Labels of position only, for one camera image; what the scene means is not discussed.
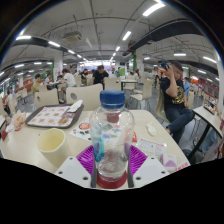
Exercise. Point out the white crumpled napkin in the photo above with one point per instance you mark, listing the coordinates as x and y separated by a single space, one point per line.
75 106

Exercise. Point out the ceiling air conditioner unit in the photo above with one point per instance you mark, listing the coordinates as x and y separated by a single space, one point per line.
72 36

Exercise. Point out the person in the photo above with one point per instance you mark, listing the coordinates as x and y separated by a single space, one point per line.
69 81
100 76
36 86
173 96
9 98

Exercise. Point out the small red packet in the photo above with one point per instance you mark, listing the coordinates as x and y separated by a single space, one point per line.
135 137

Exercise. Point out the white leaflet with red text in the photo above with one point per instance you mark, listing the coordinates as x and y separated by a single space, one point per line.
183 165

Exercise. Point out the beige chair with round hole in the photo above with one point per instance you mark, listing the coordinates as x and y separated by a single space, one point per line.
48 98
87 96

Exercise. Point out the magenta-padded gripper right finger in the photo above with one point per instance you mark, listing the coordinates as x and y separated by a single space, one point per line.
151 170

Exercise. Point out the ceiling lights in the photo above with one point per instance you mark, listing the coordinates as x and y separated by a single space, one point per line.
153 9

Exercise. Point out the clear blue-capped water bottle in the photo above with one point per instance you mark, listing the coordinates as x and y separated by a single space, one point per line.
111 140

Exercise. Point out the cream dining table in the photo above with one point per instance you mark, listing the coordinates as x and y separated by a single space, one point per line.
206 115

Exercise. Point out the white card with purple print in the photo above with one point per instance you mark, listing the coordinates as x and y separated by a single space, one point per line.
169 162

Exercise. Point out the flat round red coaster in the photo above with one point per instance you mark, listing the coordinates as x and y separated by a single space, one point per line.
111 185

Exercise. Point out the white tissue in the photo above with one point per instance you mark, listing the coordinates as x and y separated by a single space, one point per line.
151 129

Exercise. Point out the dark food tray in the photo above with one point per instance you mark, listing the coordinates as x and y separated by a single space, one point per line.
50 116

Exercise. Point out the white paper food bag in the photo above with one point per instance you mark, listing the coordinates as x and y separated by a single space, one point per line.
18 120

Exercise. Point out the clear plastic leaflet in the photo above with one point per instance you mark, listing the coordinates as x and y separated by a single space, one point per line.
151 147

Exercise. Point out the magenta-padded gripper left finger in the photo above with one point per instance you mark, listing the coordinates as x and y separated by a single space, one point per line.
72 170

